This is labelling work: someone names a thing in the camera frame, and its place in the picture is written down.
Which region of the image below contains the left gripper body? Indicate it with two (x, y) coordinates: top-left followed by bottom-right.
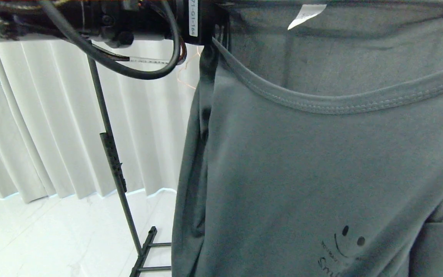
(91, 0), (230, 49)

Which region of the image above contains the dark grey t-shirt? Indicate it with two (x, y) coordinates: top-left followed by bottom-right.
(172, 0), (443, 277)

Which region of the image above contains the pink clothes hanger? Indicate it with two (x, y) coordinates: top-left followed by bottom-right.
(176, 45), (203, 90)

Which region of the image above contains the black clothes rack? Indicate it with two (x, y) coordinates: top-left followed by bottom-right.
(87, 54), (174, 277)

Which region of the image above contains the white curtain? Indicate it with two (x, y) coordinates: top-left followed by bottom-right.
(0, 8), (207, 204)

